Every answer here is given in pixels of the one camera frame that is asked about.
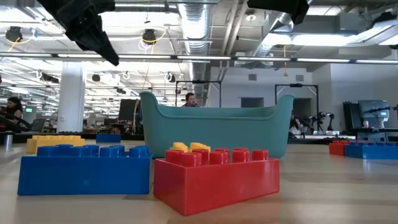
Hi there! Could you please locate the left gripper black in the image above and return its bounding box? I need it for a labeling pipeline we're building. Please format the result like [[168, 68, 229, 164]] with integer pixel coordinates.
[[36, 0, 121, 67]]

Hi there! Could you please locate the blue toy brick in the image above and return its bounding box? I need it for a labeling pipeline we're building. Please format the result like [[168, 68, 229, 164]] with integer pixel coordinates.
[[344, 141, 398, 161], [17, 144, 152, 197], [95, 134, 122, 144]]

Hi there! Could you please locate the yellow toy brick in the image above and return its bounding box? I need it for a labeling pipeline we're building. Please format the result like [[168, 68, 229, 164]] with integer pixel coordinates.
[[25, 134, 86, 156], [169, 141, 212, 154]]

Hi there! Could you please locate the red toy brick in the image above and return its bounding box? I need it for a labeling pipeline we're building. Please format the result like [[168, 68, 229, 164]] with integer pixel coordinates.
[[152, 147, 281, 217], [328, 140, 351, 157]]

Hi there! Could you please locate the linear ceiling light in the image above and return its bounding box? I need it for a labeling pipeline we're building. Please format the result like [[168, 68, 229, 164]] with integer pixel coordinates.
[[0, 52, 398, 65]]

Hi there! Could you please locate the white building column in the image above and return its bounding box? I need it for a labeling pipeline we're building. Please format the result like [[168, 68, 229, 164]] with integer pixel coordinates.
[[57, 60, 87, 134]]

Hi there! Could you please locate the black monitor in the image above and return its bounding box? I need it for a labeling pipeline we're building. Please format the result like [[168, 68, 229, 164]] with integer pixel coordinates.
[[118, 98, 141, 123]]

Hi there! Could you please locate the person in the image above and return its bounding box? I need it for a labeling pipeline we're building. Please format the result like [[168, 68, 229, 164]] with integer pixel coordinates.
[[0, 96, 24, 133], [182, 92, 200, 108]]

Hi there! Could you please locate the grey monitor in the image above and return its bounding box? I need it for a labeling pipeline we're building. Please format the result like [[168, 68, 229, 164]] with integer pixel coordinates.
[[357, 99, 391, 121]]

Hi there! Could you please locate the green plastic bin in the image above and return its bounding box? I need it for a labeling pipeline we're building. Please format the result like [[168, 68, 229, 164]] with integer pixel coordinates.
[[139, 91, 295, 159]]

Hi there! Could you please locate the black ceiling cable reel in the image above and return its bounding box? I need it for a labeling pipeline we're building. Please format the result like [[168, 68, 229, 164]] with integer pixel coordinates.
[[142, 28, 158, 45], [4, 26, 24, 43]]

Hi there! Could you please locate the silver ventilation duct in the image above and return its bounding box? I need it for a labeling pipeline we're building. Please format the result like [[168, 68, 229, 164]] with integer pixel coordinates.
[[177, 0, 218, 105]]

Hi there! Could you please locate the black aluminium table frame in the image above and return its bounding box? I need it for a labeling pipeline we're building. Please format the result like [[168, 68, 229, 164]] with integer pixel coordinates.
[[0, 131, 398, 146]]

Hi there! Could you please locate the silver metal post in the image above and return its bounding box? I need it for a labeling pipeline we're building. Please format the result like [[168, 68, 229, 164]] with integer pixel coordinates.
[[3, 133, 14, 151]]

